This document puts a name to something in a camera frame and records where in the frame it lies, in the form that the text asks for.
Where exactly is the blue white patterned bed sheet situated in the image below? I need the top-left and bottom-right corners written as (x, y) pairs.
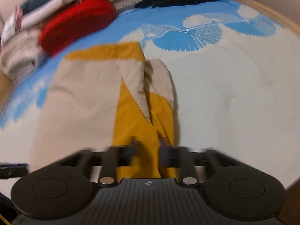
top-left (1, 0), bottom-right (299, 186)

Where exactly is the red folded blanket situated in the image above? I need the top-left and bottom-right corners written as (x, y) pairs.
top-left (39, 0), bottom-right (117, 56)

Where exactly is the white folded fleece blanket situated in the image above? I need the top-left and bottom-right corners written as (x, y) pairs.
top-left (1, 28), bottom-right (47, 84)

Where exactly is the white folded pillow stack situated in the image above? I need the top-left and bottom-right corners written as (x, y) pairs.
top-left (1, 0), bottom-right (81, 44)

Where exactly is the wooden bed frame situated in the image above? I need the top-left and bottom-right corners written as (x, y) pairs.
top-left (233, 0), bottom-right (300, 37)

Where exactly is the beige and mustard garment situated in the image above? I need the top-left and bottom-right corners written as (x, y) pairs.
top-left (29, 42), bottom-right (177, 179)

